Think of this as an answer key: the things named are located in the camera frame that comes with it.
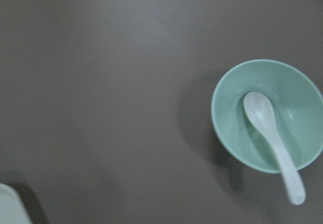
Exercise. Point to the white plastic spoon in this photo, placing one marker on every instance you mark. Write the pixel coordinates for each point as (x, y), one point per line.
(260, 113)

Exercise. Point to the mint green bowl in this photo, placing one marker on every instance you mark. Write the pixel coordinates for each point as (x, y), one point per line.
(297, 103)

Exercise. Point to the white cartoon tray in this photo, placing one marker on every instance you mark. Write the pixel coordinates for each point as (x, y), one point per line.
(13, 210)

